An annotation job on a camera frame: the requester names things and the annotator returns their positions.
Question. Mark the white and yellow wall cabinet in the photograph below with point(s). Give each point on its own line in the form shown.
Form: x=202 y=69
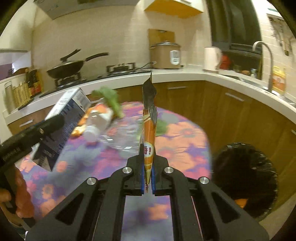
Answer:
x=173 y=8

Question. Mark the white water heater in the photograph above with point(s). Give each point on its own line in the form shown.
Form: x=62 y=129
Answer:
x=276 y=12

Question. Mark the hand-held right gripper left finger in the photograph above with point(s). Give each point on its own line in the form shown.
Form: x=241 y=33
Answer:
x=141 y=183

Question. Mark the tall pale canister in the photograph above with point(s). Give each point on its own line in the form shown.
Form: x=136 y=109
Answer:
x=9 y=97

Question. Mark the wicker basket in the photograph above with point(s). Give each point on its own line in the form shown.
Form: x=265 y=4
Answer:
x=22 y=93

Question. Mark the black wok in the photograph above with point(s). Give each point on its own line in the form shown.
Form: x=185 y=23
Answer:
x=64 y=69

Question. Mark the steel faucet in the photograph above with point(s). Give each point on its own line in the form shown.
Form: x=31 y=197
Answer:
x=269 y=67

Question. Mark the dark window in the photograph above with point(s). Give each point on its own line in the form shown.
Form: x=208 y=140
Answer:
x=233 y=23

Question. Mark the orange snack wrapper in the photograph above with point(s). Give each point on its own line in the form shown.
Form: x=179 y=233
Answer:
x=149 y=134

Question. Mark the orange peel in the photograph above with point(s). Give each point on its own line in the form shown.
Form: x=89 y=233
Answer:
x=241 y=203
x=78 y=132

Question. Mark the yellow dish soap bottle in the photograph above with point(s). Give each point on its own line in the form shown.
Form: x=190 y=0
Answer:
x=278 y=80

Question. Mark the dark sauce bottle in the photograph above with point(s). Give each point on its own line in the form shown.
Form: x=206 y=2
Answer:
x=31 y=82
x=37 y=81

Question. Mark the wooden base cabinets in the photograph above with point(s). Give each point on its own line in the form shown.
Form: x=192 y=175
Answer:
x=208 y=106

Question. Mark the trash bin with black bag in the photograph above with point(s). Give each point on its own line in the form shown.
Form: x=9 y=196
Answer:
x=242 y=173

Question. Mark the range hood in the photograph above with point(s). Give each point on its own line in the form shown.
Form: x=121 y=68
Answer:
x=81 y=8

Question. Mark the white electric kettle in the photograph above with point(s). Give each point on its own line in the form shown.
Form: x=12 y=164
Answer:
x=211 y=59

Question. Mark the person's left hand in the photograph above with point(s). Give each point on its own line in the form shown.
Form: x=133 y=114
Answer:
x=23 y=199

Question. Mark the steel sink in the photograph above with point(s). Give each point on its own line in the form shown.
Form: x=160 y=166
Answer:
x=249 y=81

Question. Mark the floral tablecloth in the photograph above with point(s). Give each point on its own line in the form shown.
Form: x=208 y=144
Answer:
x=180 y=143

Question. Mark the water heater pipes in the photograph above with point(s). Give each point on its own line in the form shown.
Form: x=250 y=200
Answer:
x=281 y=34

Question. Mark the black gas cooktop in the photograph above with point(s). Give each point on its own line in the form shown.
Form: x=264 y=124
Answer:
x=97 y=77

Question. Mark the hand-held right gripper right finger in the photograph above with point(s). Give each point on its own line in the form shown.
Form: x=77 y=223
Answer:
x=153 y=185

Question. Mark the small printed can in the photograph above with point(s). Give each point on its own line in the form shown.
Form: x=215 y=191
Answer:
x=253 y=73

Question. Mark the blue and white carton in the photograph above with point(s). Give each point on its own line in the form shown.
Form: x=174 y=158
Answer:
x=69 y=111

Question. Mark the clear plastic bottle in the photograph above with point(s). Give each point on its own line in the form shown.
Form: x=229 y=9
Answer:
x=99 y=121

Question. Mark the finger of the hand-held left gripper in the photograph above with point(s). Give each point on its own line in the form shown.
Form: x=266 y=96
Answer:
x=54 y=122

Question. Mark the wooden cutting board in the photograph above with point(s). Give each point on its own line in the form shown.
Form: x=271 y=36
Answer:
x=157 y=34

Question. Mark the brown rice cooker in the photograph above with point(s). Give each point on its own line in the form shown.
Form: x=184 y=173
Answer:
x=163 y=56

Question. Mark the red pot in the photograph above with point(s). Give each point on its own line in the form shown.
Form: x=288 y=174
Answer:
x=225 y=62

